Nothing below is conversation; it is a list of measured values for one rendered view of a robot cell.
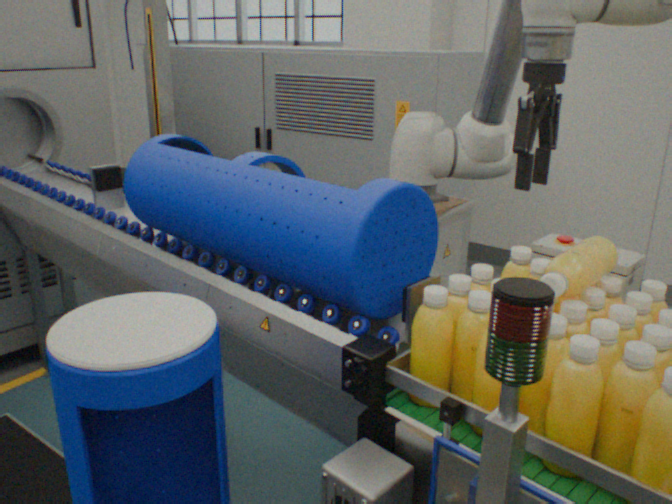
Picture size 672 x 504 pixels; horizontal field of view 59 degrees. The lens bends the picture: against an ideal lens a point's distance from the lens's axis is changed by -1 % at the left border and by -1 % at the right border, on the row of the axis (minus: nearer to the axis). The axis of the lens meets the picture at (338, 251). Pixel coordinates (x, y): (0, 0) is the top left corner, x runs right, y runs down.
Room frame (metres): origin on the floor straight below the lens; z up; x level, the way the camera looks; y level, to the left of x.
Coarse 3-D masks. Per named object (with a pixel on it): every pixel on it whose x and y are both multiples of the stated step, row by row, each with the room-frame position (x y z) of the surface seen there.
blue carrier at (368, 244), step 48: (144, 144) 1.68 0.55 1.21; (192, 144) 1.80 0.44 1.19; (144, 192) 1.56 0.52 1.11; (192, 192) 1.42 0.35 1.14; (240, 192) 1.31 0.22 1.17; (288, 192) 1.23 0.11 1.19; (336, 192) 1.16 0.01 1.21; (384, 192) 1.11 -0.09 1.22; (192, 240) 1.46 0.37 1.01; (240, 240) 1.28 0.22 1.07; (288, 240) 1.16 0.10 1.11; (336, 240) 1.08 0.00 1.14; (384, 240) 1.11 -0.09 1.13; (432, 240) 1.23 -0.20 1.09; (336, 288) 1.08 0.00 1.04; (384, 288) 1.11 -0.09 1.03
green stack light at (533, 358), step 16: (496, 336) 0.56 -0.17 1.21; (496, 352) 0.56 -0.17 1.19; (512, 352) 0.55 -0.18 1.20; (528, 352) 0.55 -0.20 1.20; (544, 352) 0.56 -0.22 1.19; (496, 368) 0.56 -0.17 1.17; (512, 368) 0.55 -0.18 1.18; (528, 368) 0.55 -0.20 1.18; (544, 368) 0.56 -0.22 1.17; (512, 384) 0.55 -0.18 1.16; (528, 384) 0.55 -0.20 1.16
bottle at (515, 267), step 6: (510, 258) 1.14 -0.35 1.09; (510, 264) 1.13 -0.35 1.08; (516, 264) 1.12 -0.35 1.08; (522, 264) 1.12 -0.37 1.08; (528, 264) 1.13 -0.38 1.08; (504, 270) 1.13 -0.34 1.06; (510, 270) 1.12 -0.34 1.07; (516, 270) 1.11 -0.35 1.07; (522, 270) 1.11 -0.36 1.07; (528, 270) 1.11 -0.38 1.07; (504, 276) 1.13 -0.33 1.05; (522, 276) 1.11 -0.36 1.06
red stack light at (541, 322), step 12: (492, 300) 0.58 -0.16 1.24; (492, 312) 0.57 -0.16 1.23; (504, 312) 0.56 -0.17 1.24; (516, 312) 0.55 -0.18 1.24; (528, 312) 0.55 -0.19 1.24; (540, 312) 0.55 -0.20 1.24; (552, 312) 0.56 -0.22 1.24; (492, 324) 0.57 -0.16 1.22; (504, 324) 0.56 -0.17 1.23; (516, 324) 0.55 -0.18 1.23; (528, 324) 0.55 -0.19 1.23; (540, 324) 0.55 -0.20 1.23; (504, 336) 0.55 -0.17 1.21; (516, 336) 0.55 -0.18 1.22; (528, 336) 0.55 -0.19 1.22; (540, 336) 0.55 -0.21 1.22
